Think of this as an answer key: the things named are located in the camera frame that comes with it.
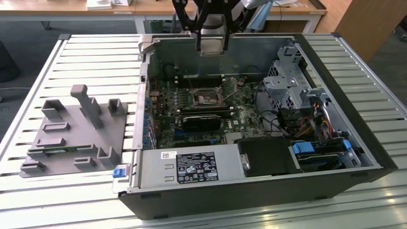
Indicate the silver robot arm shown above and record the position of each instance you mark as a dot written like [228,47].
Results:
[212,23]

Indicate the metal locking lever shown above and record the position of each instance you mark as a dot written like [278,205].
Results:
[190,83]

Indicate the silver chipset heatsink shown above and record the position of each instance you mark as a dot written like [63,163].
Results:
[234,138]

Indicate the black plastic shroud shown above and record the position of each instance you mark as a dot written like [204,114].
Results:
[270,155]

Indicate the grey parts rack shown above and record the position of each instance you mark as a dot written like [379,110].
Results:
[79,133]

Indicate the CPU socket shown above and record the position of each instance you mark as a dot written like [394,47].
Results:
[207,96]

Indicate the green RAM stick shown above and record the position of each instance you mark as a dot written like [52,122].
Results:
[68,149]

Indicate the green motherboard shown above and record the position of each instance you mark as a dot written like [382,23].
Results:
[246,112]

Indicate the black PC case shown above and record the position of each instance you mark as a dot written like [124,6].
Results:
[222,202]

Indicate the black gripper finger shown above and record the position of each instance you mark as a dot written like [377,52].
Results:
[226,40]
[198,40]

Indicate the white box with dark print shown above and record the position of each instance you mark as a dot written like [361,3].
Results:
[122,2]

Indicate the silver drive cage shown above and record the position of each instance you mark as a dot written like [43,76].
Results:
[286,82]

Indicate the silver metal latch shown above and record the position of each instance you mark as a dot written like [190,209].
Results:
[245,162]

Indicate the white cardboard box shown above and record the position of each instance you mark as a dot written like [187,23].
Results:
[99,4]

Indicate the black graphics card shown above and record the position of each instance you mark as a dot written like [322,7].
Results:
[200,122]

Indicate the hard disk in blue carrier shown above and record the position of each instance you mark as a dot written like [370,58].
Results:
[302,148]

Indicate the blue case latch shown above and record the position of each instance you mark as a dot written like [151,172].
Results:
[119,172]

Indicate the wooden cabinet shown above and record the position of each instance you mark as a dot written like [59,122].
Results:
[366,23]

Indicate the blue plastic clip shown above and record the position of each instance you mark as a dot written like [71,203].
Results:
[346,145]

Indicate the black expansion slot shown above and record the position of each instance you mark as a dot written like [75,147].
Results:
[191,143]

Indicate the silver power supply unit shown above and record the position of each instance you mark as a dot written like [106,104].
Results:
[152,167]

